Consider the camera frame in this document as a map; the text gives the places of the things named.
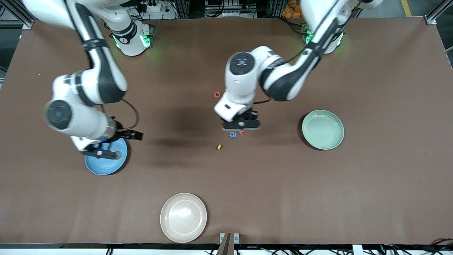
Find blue plate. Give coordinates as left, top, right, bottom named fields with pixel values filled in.
left=84, top=137, right=128, bottom=176

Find pale green plate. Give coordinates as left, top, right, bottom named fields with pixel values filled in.
left=302, top=109, right=345, bottom=151

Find metal equipment rack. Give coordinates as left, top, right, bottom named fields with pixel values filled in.
left=205, top=0, right=258, bottom=18

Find beige plate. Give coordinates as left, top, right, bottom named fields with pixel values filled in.
left=160, top=193, right=208, bottom=243

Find pile of orange items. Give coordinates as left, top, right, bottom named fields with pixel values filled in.
left=282, top=0, right=302, bottom=19

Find white power strip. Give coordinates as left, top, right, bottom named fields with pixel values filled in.
left=136, top=0, right=165, bottom=13

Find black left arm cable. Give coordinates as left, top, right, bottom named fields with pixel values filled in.
left=253, top=0, right=354, bottom=105

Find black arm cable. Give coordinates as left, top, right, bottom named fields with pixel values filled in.
left=253, top=0, right=354, bottom=105
left=65, top=0, right=139, bottom=132

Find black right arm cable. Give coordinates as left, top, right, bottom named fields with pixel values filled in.
left=65, top=0, right=139, bottom=132

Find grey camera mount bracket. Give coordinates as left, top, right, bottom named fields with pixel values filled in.
left=217, top=233, right=240, bottom=255

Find black cables below table edge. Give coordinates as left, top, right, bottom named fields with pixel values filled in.
left=384, top=238, right=453, bottom=255

